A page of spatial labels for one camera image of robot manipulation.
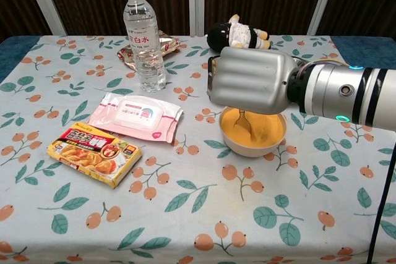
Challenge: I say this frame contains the floral tablecloth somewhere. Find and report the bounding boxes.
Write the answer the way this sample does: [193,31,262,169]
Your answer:
[0,35,396,264]

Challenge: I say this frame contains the stainless steel tray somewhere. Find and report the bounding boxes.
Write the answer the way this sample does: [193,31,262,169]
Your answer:
[206,54,307,101]

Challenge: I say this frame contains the beige round bowl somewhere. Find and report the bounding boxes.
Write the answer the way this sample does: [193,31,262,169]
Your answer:
[219,105,288,158]

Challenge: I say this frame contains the translucent grey plastic spoon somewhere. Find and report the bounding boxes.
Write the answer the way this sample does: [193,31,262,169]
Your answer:
[232,109,252,135]

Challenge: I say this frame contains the clear water bottle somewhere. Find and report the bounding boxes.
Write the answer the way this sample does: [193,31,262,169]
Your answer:
[123,0,167,93]

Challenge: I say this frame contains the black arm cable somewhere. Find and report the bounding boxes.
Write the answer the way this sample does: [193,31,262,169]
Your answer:
[366,126,396,264]

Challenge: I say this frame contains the brown foil snack packet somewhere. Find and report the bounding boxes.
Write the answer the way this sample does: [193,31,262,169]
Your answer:
[116,30,181,70]

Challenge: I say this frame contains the yellow curry box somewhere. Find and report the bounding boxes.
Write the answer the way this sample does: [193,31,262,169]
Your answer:
[46,121,143,189]

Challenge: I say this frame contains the orange-yellow powder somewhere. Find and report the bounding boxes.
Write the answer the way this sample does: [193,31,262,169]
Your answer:
[221,107,285,149]

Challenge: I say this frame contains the pink wet wipes pack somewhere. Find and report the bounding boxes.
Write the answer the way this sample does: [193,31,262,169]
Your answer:
[88,92,184,143]

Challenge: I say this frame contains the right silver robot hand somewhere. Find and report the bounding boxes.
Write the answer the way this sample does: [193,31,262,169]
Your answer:
[210,46,299,115]

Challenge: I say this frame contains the black-haired plush doll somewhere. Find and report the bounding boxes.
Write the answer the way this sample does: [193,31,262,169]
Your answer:
[206,14,272,52]

